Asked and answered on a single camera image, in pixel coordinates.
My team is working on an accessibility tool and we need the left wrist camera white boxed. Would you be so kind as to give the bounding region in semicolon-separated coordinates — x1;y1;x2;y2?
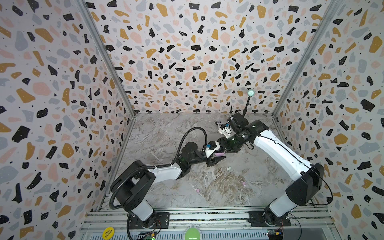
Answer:
204;141;220;159

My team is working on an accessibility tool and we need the black microphone stand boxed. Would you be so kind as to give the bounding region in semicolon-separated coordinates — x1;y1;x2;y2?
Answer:
242;90;255;117

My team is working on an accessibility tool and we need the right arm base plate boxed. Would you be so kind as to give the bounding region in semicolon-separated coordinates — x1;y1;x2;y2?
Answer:
247;211;291;227

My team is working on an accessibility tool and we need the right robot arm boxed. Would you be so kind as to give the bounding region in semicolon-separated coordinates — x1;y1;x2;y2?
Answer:
217;113;324;226

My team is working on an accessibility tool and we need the yellow round sticker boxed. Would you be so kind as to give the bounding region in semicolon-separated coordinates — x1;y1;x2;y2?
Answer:
102;227;115;240

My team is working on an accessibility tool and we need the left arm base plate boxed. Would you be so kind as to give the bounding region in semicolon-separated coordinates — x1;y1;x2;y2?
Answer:
128;212;170;230

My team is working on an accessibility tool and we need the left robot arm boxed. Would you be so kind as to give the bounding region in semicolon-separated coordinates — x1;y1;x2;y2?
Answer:
109;141;226;225

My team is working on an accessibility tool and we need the green round button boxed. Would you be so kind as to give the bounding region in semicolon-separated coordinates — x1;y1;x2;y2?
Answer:
183;226;203;240

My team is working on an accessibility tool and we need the black corrugated cable hose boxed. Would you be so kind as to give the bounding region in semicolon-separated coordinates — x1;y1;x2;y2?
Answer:
108;126;208;210

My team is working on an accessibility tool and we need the aluminium front rail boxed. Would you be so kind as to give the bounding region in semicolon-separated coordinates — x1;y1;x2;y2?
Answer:
80;206;336;233

